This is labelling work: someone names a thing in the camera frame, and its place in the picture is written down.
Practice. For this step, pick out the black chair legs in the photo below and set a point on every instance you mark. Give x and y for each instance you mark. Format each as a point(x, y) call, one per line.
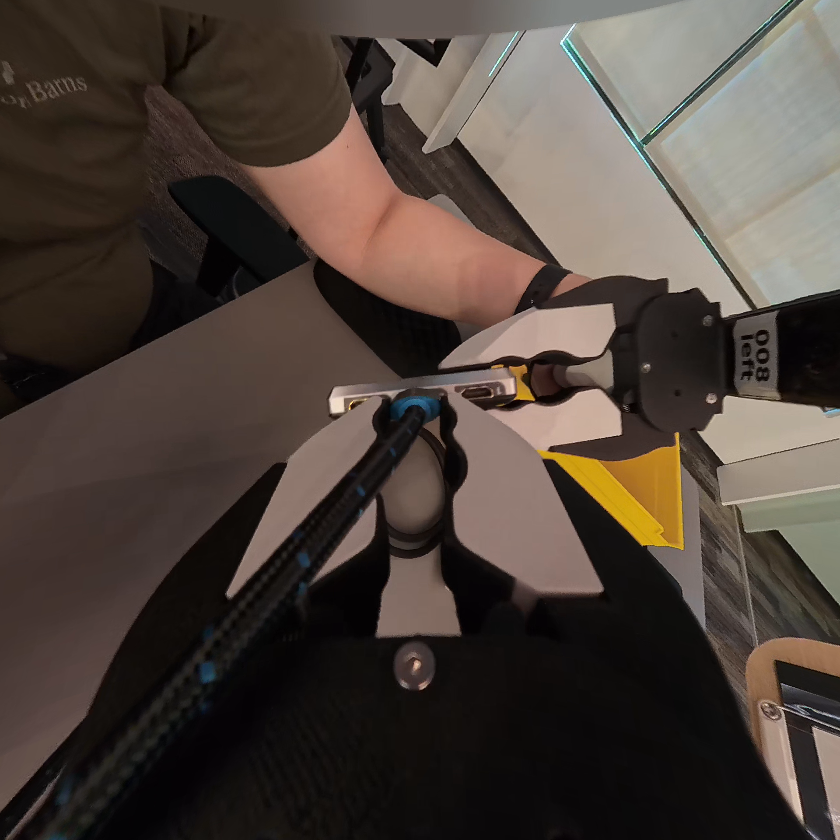
point(377, 98)

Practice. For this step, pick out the yellow plastic bin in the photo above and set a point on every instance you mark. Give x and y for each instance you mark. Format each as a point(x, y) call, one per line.
point(643, 492)

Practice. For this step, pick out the person's left forearm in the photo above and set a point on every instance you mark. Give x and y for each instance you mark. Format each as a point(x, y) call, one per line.
point(446, 275)

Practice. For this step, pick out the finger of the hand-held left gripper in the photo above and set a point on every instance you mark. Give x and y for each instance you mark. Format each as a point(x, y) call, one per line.
point(577, 420)
point(551, 328)

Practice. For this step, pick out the silver hdmi switch box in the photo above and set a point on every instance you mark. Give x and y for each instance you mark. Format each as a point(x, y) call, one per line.
point(485, 379)

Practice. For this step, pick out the person in olive shirt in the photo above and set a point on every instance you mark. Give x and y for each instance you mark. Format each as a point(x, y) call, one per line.
point(79, 164)

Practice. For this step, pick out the white desk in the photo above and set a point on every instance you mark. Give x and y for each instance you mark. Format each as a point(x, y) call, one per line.
point(774, 482)
point(472, 92)

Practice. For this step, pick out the glass partition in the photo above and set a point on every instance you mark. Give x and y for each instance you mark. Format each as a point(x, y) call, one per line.
point(754, 131)

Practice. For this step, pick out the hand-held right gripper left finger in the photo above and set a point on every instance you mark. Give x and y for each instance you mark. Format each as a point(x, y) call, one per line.
point(308, 499)

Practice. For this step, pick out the black wristband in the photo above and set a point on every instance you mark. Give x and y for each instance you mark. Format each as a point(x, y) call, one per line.
point(541, 289)

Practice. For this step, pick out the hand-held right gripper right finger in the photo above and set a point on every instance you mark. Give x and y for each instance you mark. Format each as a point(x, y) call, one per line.
point(518, 518)

